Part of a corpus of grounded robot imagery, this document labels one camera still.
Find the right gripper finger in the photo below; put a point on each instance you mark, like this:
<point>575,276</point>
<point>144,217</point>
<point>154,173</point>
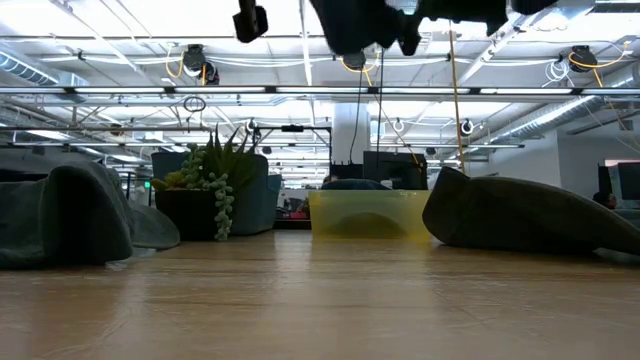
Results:
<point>410,35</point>

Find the silver ventilation duct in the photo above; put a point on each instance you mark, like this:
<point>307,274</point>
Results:
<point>565,112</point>
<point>25,70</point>

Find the person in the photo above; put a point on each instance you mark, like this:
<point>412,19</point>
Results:
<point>605,200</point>

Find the yellow plastic bin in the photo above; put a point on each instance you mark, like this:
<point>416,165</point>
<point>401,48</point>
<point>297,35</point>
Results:
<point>325,215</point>

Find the black computer monitor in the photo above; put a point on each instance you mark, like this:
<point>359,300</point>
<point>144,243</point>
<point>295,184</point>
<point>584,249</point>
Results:
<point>395,170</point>
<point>346,171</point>

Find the blue denim cap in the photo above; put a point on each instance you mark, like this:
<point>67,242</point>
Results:
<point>355,25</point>
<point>355,185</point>

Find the potted succulent plant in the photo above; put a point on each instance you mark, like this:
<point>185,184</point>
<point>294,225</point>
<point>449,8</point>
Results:
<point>187,215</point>

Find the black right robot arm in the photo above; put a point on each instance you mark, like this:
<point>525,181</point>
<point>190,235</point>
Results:
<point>530,6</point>

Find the long ceiling light bar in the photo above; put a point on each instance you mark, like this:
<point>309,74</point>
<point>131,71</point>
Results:
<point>320,90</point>

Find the black room divider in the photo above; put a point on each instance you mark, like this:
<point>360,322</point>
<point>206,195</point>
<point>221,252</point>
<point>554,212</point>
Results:
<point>627,180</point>

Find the distant black rig frame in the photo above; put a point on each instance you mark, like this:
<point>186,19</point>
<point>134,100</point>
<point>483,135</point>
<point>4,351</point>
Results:
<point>292,128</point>

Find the green cotton cap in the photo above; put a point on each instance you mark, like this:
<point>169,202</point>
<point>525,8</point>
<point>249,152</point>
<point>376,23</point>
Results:
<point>525,215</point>
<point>85,215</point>

